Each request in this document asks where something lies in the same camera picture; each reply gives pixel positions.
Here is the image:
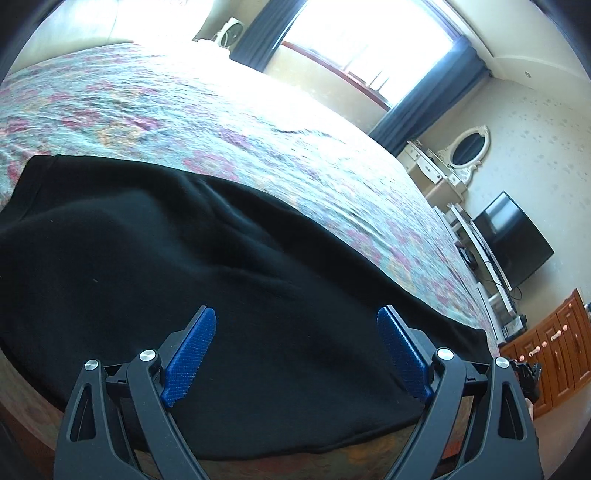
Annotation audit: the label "white television stand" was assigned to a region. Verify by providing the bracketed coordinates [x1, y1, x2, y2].
[434, 203, 529, 342]

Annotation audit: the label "window with red frame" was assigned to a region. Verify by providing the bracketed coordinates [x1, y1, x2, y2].
[263, 0, 467, 112]

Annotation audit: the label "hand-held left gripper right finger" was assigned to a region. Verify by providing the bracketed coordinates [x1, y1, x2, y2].
[377, 305, 542, 480]

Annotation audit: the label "white oval vanity mirror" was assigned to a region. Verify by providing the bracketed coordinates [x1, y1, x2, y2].
[438, 124, 490, 183]

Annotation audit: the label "white electric fan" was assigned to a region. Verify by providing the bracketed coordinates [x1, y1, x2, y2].
[215, 18, 243, 49]

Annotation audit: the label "black flat television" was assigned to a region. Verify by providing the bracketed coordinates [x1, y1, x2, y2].
[473, 191, 555, 289]

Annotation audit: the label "floral bedspread bed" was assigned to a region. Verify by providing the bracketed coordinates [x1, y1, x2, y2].
[0, 42, 504, 480]

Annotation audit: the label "white dressing table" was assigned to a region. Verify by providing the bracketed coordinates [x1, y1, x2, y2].
[397, 141, 467, 217]

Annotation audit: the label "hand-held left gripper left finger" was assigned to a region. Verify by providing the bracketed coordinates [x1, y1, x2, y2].
[53, 305, 218, 480]

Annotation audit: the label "black pants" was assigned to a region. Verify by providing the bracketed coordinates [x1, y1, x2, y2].
[0, 154, 491, 461]

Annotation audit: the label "brown wooden cabinet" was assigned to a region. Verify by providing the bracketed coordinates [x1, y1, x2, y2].
[501, 288, 591, 418]

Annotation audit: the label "dark blue curtain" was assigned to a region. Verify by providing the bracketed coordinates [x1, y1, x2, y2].
[369, 39, 490, 158]
[229, 0, 308, 73]

